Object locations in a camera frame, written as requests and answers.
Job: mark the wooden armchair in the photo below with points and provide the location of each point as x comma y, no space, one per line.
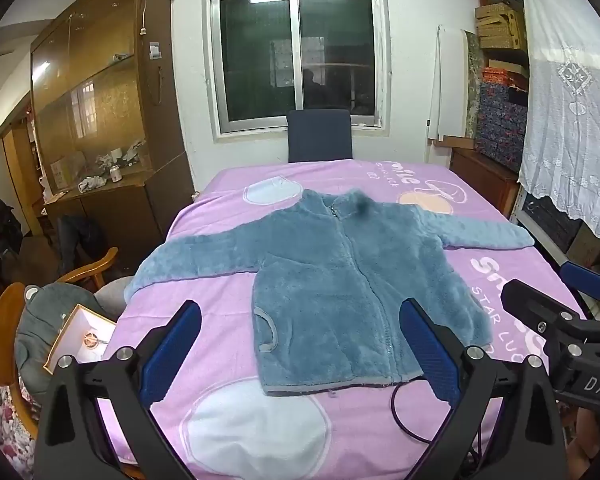
15,330

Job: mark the low wooden side cabinet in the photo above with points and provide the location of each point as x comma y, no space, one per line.
482,180

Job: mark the white lace curtain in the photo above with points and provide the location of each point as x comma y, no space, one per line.
570,110

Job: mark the floral cloth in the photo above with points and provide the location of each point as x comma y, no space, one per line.
2,425

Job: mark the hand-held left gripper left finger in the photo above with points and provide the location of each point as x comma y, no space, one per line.
172,355

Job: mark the person's right forearm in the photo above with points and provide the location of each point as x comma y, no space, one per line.
597,435

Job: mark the sliding glass window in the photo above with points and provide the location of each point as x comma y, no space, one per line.
297,55

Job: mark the blue fleece jacket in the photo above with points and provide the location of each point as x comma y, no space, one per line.
340,280

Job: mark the white jar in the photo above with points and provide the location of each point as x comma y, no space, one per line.
115,173

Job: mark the dark blue chair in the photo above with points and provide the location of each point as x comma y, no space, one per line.
320,135

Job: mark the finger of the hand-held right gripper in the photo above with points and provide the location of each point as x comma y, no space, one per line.
585,277
530,302

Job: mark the grey hooded garment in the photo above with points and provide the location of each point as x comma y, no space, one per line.
45,330

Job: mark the dark clothes on stool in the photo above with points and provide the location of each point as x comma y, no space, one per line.
77,242

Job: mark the pink printed blanket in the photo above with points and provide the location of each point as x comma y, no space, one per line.
215,320

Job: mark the wooden glass-door cabinet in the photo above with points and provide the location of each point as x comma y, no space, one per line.
100,110

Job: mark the cardboard box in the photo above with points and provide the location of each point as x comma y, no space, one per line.
587,250

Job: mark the crumpled white cloth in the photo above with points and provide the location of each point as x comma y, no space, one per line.
91,183

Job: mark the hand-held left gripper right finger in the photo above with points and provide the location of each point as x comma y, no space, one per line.
430,355

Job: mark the open white gift box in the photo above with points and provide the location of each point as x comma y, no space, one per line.
82,335

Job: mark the hanging dark clothes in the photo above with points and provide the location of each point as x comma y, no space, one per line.
2,227

